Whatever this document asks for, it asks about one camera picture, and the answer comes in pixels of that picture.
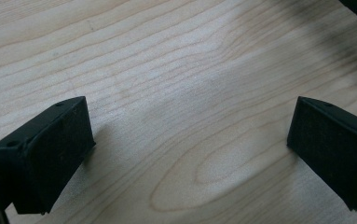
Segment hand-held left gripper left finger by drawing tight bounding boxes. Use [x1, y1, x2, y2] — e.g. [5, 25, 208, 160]
[0, 95, 97, 216]

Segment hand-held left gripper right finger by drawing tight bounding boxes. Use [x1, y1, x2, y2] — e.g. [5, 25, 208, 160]
[286, 95, 357, 213]

